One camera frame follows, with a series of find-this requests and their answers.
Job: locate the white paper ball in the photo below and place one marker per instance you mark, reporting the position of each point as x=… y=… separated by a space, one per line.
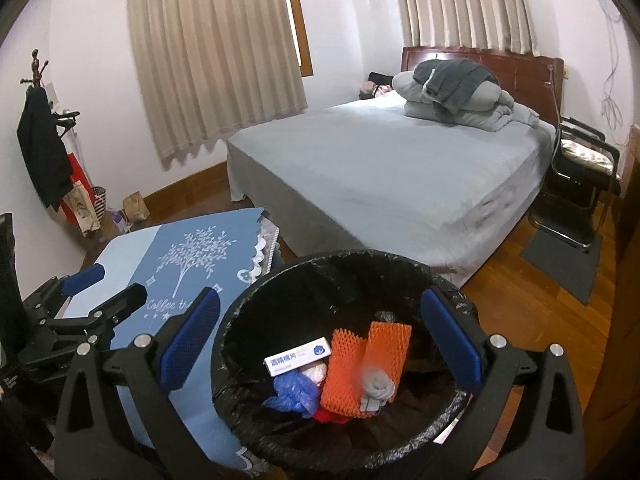
x=315 y=374

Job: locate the dark grey blanket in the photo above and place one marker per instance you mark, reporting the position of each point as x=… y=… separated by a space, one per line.
x=455 y=82

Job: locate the blue printed tablecloth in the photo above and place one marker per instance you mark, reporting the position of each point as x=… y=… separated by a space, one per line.
x=235 y=240

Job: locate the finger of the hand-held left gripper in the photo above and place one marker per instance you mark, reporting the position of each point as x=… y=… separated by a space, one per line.
x=82 y=277
x=122 y=305

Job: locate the patterned seat cushion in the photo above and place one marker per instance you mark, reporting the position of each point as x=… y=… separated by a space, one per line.
x=585 y=154

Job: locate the brown paper bag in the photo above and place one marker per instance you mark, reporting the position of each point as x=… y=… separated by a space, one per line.
x=136 y=207

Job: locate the striped bag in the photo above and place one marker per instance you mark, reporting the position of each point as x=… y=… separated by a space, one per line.
x=100 y=205

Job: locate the black clothes hanger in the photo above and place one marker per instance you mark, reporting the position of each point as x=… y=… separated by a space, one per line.
x=65 y=117

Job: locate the wooden headboard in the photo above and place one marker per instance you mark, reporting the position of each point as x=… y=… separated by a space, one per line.
x=520 y=80

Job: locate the black jacket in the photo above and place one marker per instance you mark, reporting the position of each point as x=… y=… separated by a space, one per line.
x=42 y=150

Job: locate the purple packet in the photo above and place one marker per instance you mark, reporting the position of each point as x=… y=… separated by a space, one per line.
x=120 y=222

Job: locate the wooden window frame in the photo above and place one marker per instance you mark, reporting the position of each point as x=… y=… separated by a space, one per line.
x=300 y=20

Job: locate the grey floor mat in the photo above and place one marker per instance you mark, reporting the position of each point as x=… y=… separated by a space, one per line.
x=560 y=267

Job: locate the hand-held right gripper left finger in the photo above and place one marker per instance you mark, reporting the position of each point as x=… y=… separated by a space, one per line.
x=192 y=340

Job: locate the black lined trash bin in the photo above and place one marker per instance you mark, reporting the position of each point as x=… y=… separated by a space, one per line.
x=300 y=290

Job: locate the red plastic bag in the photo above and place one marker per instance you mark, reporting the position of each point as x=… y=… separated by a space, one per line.
x=327 y=415

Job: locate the blue plastic bag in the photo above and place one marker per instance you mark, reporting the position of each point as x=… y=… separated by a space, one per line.
x=292 y=390

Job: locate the orange foam net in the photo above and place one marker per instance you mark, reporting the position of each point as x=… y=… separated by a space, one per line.
x=345 y=370

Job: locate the wide beige curtain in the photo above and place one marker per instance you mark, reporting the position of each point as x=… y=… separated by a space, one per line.
x=210 y=60

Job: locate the white and blue box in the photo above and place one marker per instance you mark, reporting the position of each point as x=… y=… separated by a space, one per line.
x=295 y=357

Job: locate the bed with grey sheet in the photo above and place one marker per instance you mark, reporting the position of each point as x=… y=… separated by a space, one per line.
x=375 y=170

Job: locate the beige tote bag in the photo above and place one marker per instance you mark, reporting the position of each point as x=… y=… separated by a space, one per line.
x=82 y=210

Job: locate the black metal chair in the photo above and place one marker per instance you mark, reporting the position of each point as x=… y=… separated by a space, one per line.
x=575 y=195

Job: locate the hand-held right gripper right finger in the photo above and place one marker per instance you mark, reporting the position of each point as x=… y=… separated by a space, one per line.
x=452 y=340

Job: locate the narrow beige curtain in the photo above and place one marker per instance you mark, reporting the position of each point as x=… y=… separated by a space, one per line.
x=460 y=5

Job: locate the wooden coat rack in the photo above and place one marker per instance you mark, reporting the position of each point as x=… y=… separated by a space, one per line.
x=35 y=67

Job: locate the grey pillow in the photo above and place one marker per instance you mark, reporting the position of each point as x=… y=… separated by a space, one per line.
x=407 y=87

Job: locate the grey sock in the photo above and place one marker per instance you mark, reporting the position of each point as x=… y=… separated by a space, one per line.
x=377 y=390

